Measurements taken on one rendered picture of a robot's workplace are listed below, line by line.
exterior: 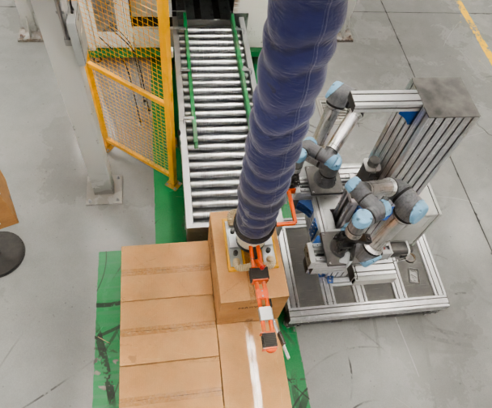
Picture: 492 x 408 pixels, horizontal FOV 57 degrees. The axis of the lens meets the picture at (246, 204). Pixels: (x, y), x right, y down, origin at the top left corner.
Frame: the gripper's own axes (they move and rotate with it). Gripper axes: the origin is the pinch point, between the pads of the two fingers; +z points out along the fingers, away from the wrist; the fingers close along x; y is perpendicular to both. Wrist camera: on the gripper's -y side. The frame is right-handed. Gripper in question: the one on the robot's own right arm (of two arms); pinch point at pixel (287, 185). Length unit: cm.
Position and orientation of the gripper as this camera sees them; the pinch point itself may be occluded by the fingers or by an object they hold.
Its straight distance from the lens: 273.2
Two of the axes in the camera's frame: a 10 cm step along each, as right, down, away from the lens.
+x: 9.8, -0.7, 1.6
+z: -1.0, 5.2, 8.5
